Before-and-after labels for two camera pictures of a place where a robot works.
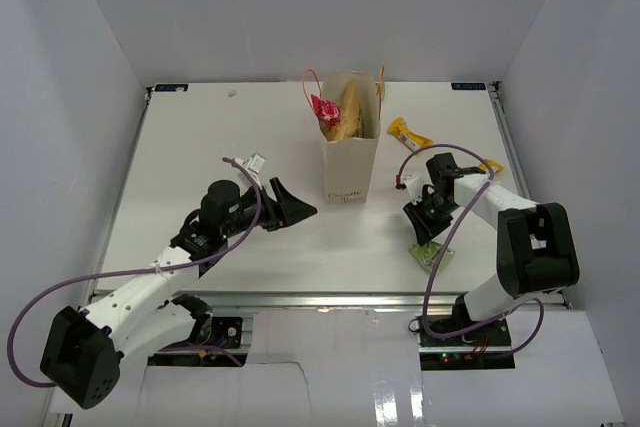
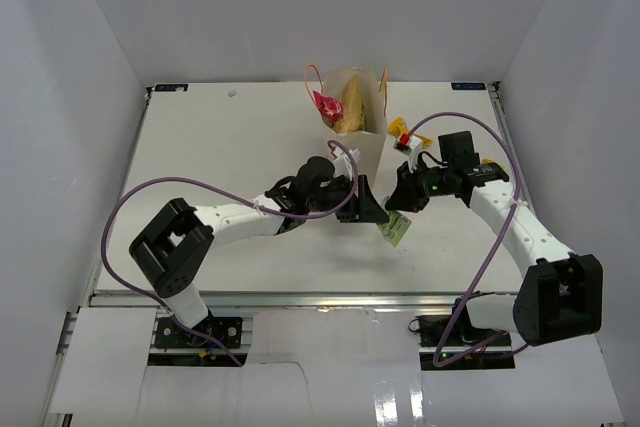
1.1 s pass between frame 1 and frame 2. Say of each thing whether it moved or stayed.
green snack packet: moved
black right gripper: moved
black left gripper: moved
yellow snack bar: stayed
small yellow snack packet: stayed
